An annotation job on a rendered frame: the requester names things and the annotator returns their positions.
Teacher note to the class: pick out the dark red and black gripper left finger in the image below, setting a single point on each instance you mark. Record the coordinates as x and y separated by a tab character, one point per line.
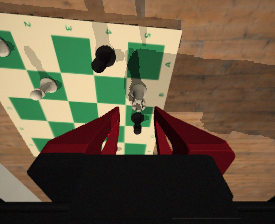
88	138

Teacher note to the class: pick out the green and cream chessboard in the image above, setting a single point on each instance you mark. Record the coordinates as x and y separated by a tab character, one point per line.
63	50

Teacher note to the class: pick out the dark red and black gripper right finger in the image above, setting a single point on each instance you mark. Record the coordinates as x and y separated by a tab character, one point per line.
188	139

